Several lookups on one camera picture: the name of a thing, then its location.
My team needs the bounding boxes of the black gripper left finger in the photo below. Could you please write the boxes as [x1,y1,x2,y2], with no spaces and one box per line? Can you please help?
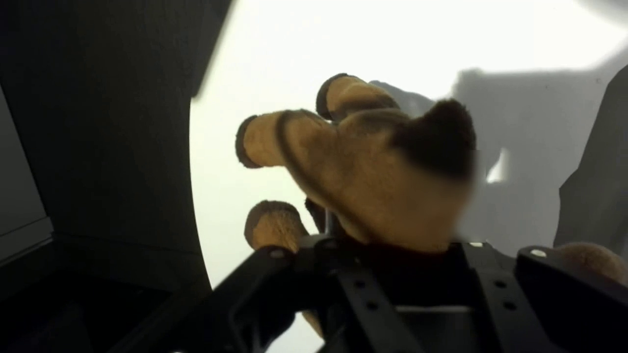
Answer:
[110,238,420,353]

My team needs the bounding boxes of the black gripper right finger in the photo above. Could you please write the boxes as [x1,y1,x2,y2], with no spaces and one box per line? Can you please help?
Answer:
[454,238,628,353]

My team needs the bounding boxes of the brown plush toy animal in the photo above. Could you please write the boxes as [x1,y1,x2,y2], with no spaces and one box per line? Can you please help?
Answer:
[234,71,628,342]

